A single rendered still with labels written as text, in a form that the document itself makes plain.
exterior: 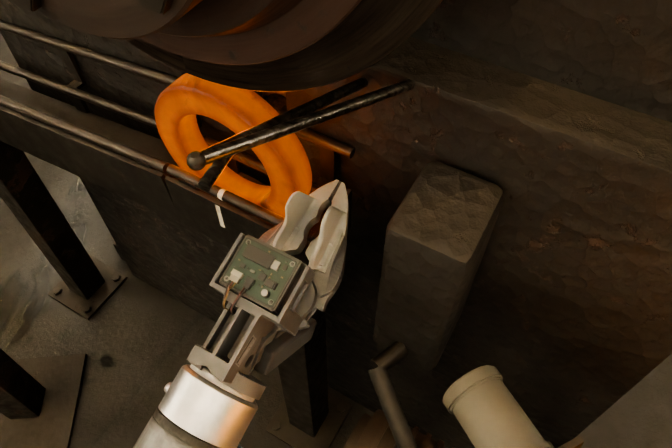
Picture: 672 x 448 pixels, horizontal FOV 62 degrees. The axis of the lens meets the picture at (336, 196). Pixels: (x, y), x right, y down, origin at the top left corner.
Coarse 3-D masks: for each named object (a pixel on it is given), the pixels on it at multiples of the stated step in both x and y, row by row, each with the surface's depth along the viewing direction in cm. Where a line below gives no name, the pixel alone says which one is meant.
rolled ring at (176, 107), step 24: (168, 96) 55; (192, 96) 53; (216, 96) 52; (240, 96) 52; (168, 120) 59; (192, 120) 61; (216, 120) 54; (240, 120) 52; (264, 120) 52; (168, 144) 63; (192, 144) 63; (264, 144) 52; (288, 144) 53; (288, 168) 53; (240, 192) 64; (264, 192) 62; (288, 192) 56
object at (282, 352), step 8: (312, 320) 60; (312, 328) 59; (280, 336) 53; (288, 336) 54; (296, 336) 55; (304, 336) 57; (272, 344) 51; (280, 344) 52; (288, 344) 53; (296, 344) 56; (264, 352) 50; (272, 352) 50; (280, 352) 51; (288, 352) 54; (264, 360) 50; (272, 360) 50; (280, 360) 52; (256, 368) 50; (264, 368) 50; (272, 368) 51
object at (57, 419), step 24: (0, 360) 102; (24, 360) 122; (48, 360) 122; (72, 360) 122; (0, 384) 102; (24, 384) 110; (48, 384) 119; (72, 384) 119; (0, 408) 110; (24, 408) 111; (48, 408) 116; (72, 408) 116; (0, 432) 113; (24, 432) 113; (48, 432) 113
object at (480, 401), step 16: (480, 368) 51; (496, 368) 52; (464, 384) 50; (480, 384) 50; (496, 384) 50; (448, 400) 51; (464, 400) 50; (480, 400) 49; (496, 400) 49; (512, 400) 50; (464, 416) 50; (480, 416) 49; (496, 416) 48; (512, 416) 48; (480, 432) 48; (496, 432) 47; (512, 432) 47; (528, 432) 47
